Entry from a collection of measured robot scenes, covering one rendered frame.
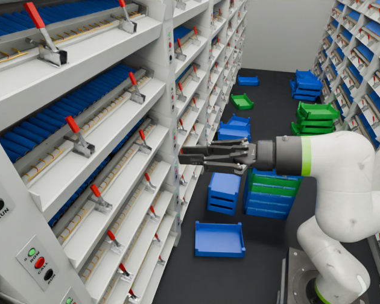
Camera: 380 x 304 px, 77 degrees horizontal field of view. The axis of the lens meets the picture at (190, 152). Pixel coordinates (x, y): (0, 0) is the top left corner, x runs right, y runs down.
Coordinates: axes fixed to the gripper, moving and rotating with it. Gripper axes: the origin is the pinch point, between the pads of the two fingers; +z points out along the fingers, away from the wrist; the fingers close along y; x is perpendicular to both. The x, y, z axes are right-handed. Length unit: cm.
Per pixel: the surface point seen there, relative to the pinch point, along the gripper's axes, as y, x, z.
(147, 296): -6, -83, 39
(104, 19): 9.1, 34.4, 18.4
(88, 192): -13.4, -2.6, 26.4
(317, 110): 201, -92, -60
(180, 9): 54, 30, 14
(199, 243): 36, -98, 26
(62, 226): -24.2, -2.8, 26.0
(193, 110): 81, -26, 28
